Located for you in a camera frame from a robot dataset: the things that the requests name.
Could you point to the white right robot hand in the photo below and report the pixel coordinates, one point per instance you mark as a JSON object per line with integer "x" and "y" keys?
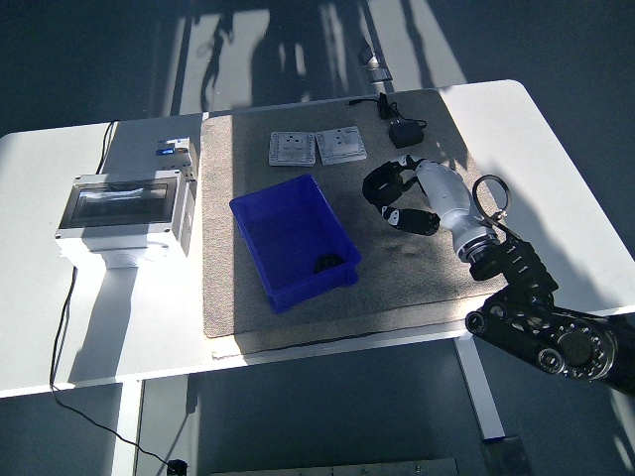
{"x": 446, "y": 191}

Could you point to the black nut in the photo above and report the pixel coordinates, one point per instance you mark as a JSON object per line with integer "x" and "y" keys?
{"x": 328, "y": 263}

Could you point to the blue plastic box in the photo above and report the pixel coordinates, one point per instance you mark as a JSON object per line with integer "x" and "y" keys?
{"x": 288, "y": 233}

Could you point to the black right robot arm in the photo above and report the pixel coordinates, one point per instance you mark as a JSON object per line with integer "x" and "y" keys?
{"x": 526, "y": 277}

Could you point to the grey electrical distribution box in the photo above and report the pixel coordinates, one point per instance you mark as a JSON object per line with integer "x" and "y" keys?
{"x": 119, "y": 218}

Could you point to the black power adapter plug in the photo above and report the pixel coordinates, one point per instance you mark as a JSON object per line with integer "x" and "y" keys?
{"x": 406, "y": 135}

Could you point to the grey-brown mat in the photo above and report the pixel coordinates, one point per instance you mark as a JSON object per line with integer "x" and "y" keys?
{"x": 397, "y": 277}

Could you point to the white socket panel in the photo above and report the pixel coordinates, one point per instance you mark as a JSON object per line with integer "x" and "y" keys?
{"x": 292, "y": 149}
{"x": 342, "y": 145}

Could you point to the white table leg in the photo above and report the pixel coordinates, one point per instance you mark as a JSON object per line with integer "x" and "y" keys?
{"x": 126, "y": 426}
{"x": 481, "y": 396}

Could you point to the grey table foot block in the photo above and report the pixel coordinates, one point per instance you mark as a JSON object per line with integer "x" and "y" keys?
{"x": 506, "y": 457}

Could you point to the circuit breaker with blue lever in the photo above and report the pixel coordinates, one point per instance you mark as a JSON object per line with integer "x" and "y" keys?
{"x": 173, "y": 151}

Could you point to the black floor plug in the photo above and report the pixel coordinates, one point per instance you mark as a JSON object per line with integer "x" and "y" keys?
{"x": 177, "y": 467}

